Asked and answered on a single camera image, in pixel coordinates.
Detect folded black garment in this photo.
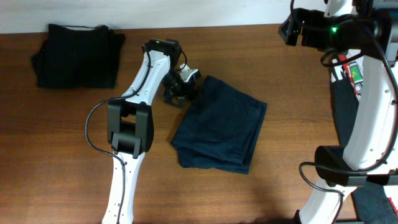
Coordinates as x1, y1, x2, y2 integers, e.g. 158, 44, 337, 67
31, 24, 126, 89

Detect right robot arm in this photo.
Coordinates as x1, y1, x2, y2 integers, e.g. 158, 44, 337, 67
279, 1, 397, 223

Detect navy blue shorts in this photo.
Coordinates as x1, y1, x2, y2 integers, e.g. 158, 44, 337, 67
170, 76, 267, 174

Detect left black cable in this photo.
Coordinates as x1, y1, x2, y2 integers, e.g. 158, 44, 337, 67
84, 43, 189, 224

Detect black cable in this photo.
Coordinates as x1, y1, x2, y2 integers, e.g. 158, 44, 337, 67
84, 43, 189, 224
289, 0, 398, 224

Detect white and red shirt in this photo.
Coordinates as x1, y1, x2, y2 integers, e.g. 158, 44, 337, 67
342, 60, 363, 101

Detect right black cable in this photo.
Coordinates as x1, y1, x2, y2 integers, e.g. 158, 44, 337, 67
289, 0, 398, 224

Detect dark grey garment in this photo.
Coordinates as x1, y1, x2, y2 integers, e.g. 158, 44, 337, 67
330, 67, 397, 224

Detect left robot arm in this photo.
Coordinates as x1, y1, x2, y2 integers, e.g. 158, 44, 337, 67
102, 39, 200, 224

